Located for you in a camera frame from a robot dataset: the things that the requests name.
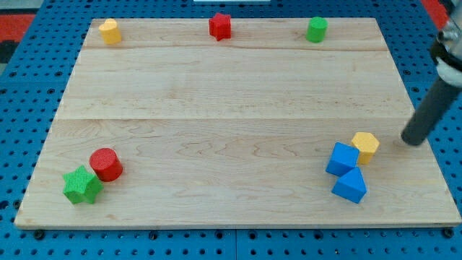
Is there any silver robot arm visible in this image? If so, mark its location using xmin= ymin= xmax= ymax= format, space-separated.
xmin=432 ymin=0 xmax=461 ymax=89

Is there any wooden board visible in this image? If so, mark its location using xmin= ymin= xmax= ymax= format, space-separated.
xmin=14 ymin=18 xmax=461 ymax=230

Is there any yellow hexagon block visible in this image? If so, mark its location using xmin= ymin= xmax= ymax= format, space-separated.
xmin=351 ymin=132 xmax=380 ymax=165

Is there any red star block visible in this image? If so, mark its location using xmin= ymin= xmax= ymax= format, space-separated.
xmin=209 ymin=13 xmax=232 ymax=41

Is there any blue cube block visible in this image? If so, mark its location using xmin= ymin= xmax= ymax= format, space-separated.
xmin=326 ymin=142 xmax=359 ymax=177

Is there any red cylinder block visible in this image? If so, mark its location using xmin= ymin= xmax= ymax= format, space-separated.
xmin=89 ymin=147 xmax=123 ymax=182

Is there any blue triangle block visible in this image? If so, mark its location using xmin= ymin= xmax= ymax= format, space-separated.
xmin=331 ymin=167 xmax=367 ymax=204

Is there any green cylinder block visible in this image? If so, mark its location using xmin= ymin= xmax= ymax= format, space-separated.
xmin=305 ymin=17 xmax=328 ymax=43

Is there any yellow heart block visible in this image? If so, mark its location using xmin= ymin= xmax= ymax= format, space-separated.
xmin=98 ymin=18 xmax=122 ymax=45

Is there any green star block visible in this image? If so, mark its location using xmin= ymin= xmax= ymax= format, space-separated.
xmin=63 ymin=165 xmax=103 ymax=204

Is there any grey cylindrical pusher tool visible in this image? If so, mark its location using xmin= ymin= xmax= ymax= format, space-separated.
xmin=401 ymin=77 xmax=461 ymax=146

